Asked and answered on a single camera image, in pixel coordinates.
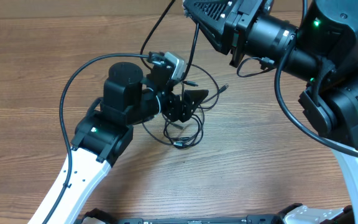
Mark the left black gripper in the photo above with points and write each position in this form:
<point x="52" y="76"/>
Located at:
<point x="183" y="112"/>

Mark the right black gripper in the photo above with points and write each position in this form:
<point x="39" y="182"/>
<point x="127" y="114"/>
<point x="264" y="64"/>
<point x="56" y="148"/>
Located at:
<point x="229" y="36"/>

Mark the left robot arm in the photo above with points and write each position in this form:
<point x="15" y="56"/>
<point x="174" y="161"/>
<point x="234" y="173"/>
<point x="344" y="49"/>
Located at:
<point x="129" y="98"/>

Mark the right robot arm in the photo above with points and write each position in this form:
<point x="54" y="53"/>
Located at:
<point x="316" y="75"/>

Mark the black base frame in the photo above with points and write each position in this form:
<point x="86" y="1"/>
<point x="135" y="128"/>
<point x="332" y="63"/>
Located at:
<point x="197" y="219"/>

